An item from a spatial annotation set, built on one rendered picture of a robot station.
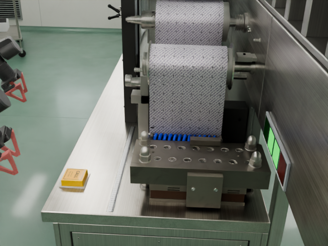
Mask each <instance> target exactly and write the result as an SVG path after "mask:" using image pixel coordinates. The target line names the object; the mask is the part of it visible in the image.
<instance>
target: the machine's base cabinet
mask: <svg viewBox="0 0 328 246"><path fill-rule="evenodd" d="M53 227H54V234H55V241H56V246H266V245H267V237H268V233H259V232H239V231H219V230H200V229H180V228H160V227H141V226H121V225H92V224H73V223H53Z"/></svg>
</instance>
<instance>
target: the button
mask: <svg viewBox="0 0 328 246"><path fill-rule="evenodd" d="M87 176H88V171H87V169H75V168H67V169H66V171H65V173H64V175H63V177H62V179H61V185H62V186H83V185H84V183H85V180H86V178H87Z"/></svg>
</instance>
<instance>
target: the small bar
mask: <svg viewBox="0 0 328 246"><path fill-rule="evenodd" d="M190 145H212V146H221V139H220V138H217V137H192V136H190Z"/></svg>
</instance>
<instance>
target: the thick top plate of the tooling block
mask: <svg viewBox="0 0 328 246"><path fill-rule="evenodd" d="M139 142H140V140H139V139H136V143H135V147H134V151H133V155H132V159H131V164H130V183H131V184H151V185H183V186H187V172H204V173H223V187H226V188H248V189H268V188H269V182H270V177H271V171H270V168H269V165H268V162H267V158H266V155H265V153H264V150H263V147H262V144H256V150H255V151H259V152H260V154H261V159H262V163H261V164H262V166H261V167H260V168H252V167H250V166H249V162H250V158H251V156H252V153H253V152H254V151H247V150H245V145H246V144H245V143H221V146H212V145H190V141H166V140H150V146H147V147H148V149H149V153H150V154H151V162H149V163H147V164H143V163H140V162H139V154H140V151H141V148H142V146H140V145H139Z"/></svg>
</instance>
